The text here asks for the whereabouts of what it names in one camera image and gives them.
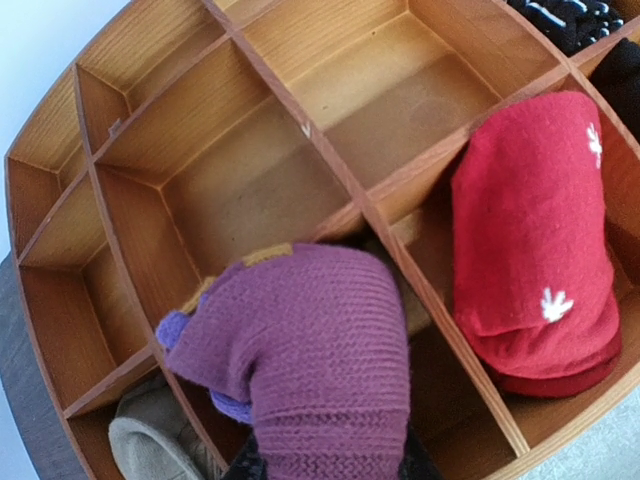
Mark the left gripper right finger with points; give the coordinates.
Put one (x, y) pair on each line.
(416, 463)

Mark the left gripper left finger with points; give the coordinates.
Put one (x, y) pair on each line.
(248, 464)

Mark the magenta purple ribbed sock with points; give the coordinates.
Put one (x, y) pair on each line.
(312, 340)

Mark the beige sock in tray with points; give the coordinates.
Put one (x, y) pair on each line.
(151, 438)

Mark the red rolled sock in tray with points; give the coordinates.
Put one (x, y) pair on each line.
(533, 281)

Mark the wooden divided organizer tray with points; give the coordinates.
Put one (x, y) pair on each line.
(188, 134)

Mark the black rolled sock in tray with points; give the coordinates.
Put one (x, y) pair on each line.
(617, 79)

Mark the black striped sock in tray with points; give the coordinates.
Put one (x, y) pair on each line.
(571, 25)

